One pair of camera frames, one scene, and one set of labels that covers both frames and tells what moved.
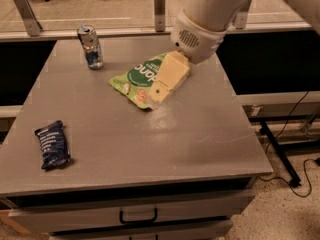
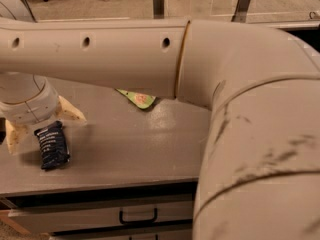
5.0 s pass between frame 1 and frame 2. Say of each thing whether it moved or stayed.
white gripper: moved
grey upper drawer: stayed
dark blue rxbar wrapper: stayed
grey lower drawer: stayed
